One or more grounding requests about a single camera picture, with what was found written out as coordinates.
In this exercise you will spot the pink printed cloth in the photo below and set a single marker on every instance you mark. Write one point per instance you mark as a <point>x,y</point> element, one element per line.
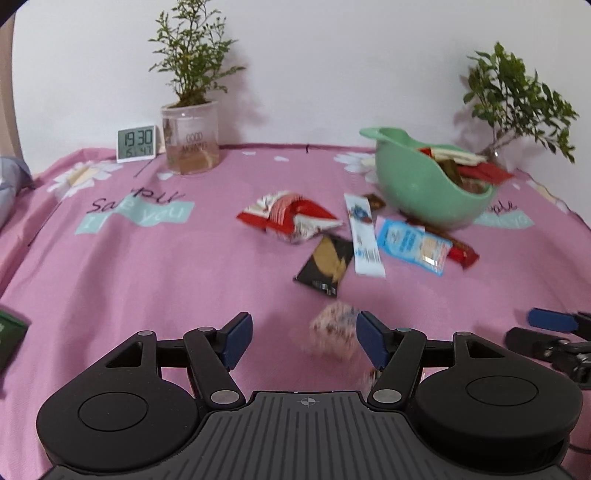
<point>138,277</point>

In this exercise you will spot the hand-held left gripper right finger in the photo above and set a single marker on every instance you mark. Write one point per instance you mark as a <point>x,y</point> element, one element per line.
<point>371,339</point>

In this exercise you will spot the dark green box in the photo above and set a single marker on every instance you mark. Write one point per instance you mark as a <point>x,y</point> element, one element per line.
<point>9,339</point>

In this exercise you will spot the red and white snack packet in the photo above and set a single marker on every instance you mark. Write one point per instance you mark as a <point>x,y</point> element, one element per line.
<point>277,207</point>

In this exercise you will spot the black and gold snack packet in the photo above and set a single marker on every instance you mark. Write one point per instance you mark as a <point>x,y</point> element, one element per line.
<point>323,265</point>

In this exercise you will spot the red and brown snack bar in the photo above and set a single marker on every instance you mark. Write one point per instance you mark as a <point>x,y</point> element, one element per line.
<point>461,251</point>

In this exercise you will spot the long white stick packet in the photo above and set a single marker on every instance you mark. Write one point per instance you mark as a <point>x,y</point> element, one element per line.
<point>362,235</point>

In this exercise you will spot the light blue snack packet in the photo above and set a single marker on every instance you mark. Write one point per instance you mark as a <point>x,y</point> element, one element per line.
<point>413,247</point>

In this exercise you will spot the leafy plant in glass vase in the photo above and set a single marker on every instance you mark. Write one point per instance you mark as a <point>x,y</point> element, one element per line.
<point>512,92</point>

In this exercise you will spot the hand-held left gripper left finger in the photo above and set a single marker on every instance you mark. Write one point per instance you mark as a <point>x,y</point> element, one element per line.
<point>238,339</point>

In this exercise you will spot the feathery plant in clear cup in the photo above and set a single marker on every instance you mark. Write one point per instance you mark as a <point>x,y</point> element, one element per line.
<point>189,147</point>

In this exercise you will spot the green plastic bowl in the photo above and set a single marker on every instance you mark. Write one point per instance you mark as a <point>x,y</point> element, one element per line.
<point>406,184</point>

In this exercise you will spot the white digital clock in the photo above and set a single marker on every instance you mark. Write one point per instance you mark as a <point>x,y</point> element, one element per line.
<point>136,143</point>

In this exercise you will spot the white and red flat packet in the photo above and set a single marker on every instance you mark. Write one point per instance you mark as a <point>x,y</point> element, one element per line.
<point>450,154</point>

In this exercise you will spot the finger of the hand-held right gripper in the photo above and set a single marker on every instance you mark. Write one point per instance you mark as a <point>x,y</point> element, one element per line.
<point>549,319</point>
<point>531,342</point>

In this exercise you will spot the small brown snack packet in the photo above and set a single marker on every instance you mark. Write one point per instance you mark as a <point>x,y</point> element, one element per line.
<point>375,201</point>

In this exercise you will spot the grey cloth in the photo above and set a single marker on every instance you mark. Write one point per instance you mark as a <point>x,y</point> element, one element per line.
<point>11,184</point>

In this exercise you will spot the dark snack packet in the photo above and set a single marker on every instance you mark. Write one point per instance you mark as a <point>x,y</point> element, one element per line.
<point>475,187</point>

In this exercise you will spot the curtain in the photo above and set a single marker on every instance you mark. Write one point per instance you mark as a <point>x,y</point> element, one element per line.
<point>10,115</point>

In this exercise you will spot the pink and white snack packet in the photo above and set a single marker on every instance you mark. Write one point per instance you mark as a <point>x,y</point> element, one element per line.
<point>334,334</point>

